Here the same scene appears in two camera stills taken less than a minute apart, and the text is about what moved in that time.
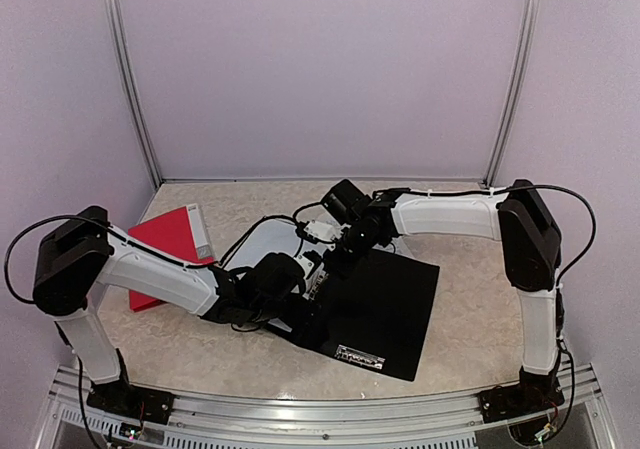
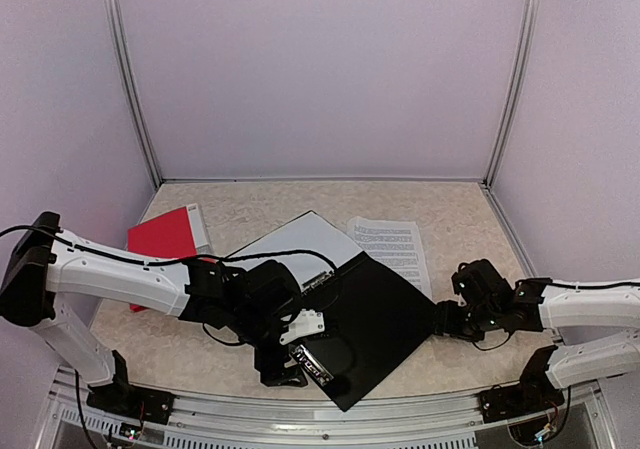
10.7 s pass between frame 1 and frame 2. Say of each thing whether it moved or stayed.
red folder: stayed
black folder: moved
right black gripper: moved
